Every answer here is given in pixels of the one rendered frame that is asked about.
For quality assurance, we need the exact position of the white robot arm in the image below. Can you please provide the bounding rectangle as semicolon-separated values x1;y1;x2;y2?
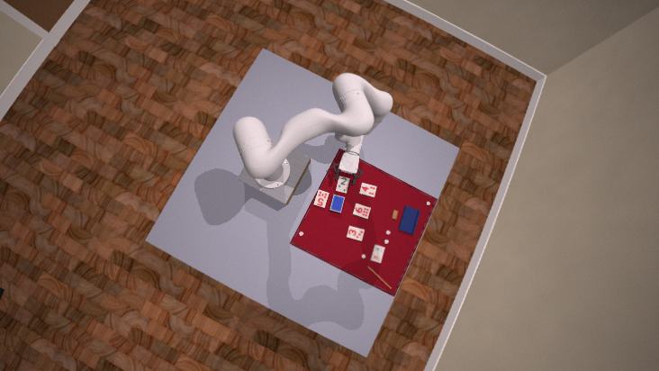
233;73;393;188

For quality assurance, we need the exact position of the dark blue notebook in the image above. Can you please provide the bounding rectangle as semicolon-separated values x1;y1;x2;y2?
398;205;420;234

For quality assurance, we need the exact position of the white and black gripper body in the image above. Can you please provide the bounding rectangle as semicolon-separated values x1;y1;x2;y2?
339;152;359;175

